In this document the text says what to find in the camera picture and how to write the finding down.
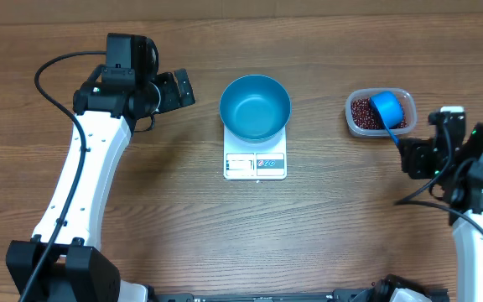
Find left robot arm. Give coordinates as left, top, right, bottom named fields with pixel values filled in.
left=6, top=33, right=195, bottom=301

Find red adzuki beans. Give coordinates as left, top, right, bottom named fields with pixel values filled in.
left=351, top=98, right=407, bottom=129

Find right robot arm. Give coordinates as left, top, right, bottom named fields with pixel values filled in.
left=393, top=107, right=483, bottom=301

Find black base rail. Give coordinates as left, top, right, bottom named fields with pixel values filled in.
left=149, top=289, right=373, bottom=302

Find blue metal bowl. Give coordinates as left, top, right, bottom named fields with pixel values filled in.
left=219, top=74, right=293, bottom=142

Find white digital kitchen scale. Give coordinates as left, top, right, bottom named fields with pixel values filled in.
left=223, top=127, right=288, bottom=180

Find blue plastic measuring scoop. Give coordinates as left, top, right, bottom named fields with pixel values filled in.
left=370, top=91, right=404, bottom=146

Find clear plastic food container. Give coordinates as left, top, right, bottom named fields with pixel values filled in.
left=345, top=87, right=418, bottom=138

